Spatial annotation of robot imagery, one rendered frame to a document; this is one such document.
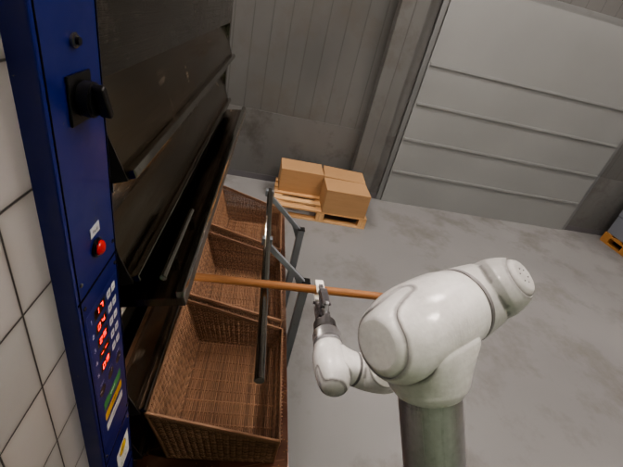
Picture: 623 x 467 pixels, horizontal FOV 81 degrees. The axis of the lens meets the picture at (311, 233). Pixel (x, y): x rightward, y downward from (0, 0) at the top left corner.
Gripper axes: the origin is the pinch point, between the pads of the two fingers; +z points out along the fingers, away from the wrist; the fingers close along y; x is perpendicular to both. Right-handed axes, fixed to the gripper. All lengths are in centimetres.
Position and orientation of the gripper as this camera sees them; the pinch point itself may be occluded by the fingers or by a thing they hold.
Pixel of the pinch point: (319, 290)
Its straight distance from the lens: 137.1
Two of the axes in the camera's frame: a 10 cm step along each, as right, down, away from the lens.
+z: -0.9, -5.4, 8.4
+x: 9.7, 1.3, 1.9
